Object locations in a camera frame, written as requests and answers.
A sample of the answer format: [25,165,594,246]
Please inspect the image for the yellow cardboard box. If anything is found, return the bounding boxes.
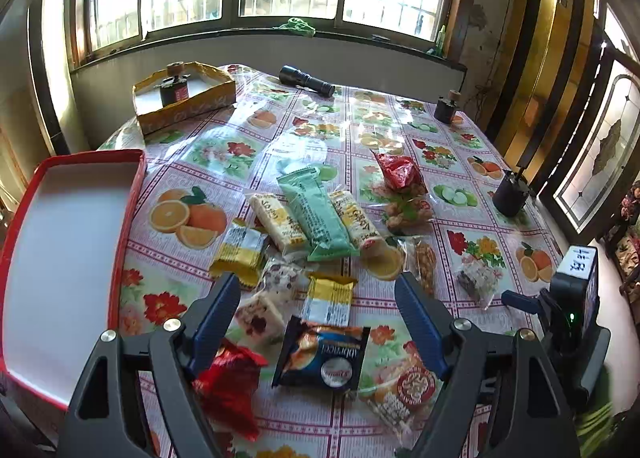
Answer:
[132,62,236,135]

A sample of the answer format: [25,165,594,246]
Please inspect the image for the cranberry nougat pack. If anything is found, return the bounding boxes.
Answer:
[234,293,285,346]

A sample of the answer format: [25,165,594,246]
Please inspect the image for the red white tray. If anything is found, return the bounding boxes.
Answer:
[1,149,146,409]

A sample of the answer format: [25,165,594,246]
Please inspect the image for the fruit pattern tablecloth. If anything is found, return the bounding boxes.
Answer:
[119,65,562,457]

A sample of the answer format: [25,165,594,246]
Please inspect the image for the black cup with straw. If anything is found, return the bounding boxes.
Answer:
[492,168,529,218]

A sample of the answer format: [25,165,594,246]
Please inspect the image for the clear fried snack bag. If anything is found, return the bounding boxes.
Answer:
[384,196,434,234]

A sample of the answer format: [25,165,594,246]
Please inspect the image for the nougat candy pack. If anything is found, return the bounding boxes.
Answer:
[258,258,309,305]

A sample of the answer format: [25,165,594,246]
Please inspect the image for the yellow wafer pack centre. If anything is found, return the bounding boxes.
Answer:
[300,272,358,327]

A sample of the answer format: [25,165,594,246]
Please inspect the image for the blue biscuit pack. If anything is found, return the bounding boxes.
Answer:
[271,316,370,393]

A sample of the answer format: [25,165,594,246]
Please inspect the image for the white standing air conditioner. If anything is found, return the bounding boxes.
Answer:
[26,0,89,156]

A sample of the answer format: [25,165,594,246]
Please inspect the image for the red snack bag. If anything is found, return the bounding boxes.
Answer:
[373,152,426,196]

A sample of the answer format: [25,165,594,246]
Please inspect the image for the dark bottle in box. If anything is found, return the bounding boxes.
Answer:
[160,62,189,107]

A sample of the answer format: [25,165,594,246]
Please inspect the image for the green snack bar wrapper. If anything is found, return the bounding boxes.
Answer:
[278,166,359,262]

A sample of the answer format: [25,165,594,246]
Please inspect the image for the black flashlight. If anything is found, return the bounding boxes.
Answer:
[279,65,335,99]

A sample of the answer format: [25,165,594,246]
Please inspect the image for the dark bottle with cork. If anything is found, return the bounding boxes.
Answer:
[434,90,460,125]

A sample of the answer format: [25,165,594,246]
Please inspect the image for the clear nougat pack right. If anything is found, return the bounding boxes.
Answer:
[456,256,503,310]

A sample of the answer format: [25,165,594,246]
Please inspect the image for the rice cracker pack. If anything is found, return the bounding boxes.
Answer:
[329,189,385,257]
[248,193,310,261]

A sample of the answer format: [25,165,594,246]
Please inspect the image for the yellow wafer pack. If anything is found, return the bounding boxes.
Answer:
[300,272,358,327]
[209,219,268,289]

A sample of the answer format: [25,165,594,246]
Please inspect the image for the green cloth on sill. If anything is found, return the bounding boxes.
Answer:
[276,16,316,38]

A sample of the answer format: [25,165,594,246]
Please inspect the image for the yellow wafer pack left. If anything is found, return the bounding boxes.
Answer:
[209,219,268,289]

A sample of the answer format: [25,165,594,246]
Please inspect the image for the clear cracker pack red logo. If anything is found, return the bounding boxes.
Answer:
[357,341,442,447]

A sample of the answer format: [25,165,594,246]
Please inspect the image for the red crumpled snack pack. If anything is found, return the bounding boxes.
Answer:
[192,339,268,442]

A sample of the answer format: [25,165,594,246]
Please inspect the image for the peanut pack clear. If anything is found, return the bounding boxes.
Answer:
[414,241,436,298]

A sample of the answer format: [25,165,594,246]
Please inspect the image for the green bottle on sill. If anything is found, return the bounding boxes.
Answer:
[435,25,447,58]

